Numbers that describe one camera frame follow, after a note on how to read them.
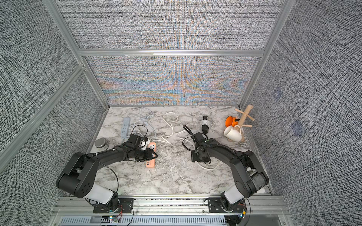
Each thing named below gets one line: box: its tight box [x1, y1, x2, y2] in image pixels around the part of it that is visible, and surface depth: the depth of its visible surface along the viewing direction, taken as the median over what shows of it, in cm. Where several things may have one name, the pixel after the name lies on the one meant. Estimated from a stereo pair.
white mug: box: [223, 124, 243, 142], surface depth 94 cm
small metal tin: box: [94, 137, 110, 152], surface depth 94 cm
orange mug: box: [224, 115, 239, 128], surface depth 99 cm
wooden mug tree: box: [234, 104, 256, 128], surface depth 84 cm
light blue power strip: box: [120, 117, 131, 139], surface depth 105 cm
